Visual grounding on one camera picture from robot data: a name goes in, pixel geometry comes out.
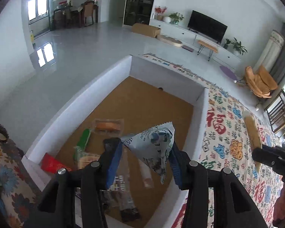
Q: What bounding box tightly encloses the potted green plant left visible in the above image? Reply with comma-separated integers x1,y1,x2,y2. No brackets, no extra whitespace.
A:
169,12,184,25

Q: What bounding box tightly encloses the yellow green snack packet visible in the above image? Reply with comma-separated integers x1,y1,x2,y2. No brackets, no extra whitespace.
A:
73,129,100,169

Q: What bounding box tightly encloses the potted green plant right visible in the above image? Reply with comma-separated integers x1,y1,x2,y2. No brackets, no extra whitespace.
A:
231,38,248,55

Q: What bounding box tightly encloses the dark red sausage stick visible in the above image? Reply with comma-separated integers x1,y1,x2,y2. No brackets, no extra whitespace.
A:
138,160,154,189

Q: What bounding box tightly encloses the covered standing air conditioner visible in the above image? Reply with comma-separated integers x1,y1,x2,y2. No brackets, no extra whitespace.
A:
253,30,285,72

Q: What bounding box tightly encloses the black flat television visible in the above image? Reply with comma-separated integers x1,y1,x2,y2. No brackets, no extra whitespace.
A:
188,10,227,43

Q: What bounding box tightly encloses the dark glass display cabinet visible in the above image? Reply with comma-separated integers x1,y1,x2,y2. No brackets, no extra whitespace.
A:
123,0,154,26

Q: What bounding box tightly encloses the red flower vase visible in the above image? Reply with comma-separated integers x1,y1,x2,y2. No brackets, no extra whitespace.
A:
154,6,167,21

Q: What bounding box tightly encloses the white tv cabinet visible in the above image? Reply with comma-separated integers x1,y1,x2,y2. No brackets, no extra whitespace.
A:
149,19,241,70

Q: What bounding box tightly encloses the dining table with chairs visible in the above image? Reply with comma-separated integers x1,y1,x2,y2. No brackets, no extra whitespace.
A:
50,1,99,30

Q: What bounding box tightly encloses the potted green plant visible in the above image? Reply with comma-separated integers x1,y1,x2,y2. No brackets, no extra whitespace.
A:
169,12,184,25
231,38,248,55

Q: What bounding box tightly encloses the white cardboard box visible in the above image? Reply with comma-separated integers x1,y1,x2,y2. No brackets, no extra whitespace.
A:
22,56,208,227

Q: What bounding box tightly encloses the packaged milk toast bread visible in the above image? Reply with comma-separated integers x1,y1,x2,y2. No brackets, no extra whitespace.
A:
108,148,131,193

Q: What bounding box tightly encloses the wooden bench stool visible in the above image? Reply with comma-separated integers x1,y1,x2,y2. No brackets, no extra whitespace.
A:
197,40,218,61

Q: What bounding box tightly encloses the clear plastic snack pack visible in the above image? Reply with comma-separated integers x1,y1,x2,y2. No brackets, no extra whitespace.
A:
242,110,263,174

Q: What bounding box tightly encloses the round wooden cat scratcher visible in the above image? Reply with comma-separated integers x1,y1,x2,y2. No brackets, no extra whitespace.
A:
156,35,183,47

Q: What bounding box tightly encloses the orange sausage snack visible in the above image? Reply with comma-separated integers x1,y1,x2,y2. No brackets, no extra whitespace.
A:
92,119,124,136

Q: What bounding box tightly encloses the red snack packet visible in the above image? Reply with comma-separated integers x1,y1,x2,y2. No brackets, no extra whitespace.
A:
41,153,72,173

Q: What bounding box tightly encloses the long black clear snack pack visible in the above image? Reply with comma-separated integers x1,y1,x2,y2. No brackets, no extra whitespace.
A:
103,189,141,223

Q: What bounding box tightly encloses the dark wooden chair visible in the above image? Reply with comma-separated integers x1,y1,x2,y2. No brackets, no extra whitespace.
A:
265,90,285,134

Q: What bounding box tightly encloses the purple floor mat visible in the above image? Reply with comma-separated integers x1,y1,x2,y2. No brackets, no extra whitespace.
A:
220,65,238,83

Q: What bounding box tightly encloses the blue white snack bag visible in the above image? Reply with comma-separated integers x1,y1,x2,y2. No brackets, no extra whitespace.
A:
121,122,175,183

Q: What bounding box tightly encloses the brown cardboard box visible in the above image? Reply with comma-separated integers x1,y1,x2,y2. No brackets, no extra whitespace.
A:
132,23,161,38

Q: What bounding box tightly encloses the orange lounge chair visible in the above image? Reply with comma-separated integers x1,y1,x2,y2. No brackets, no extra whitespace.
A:
244,65,278,99

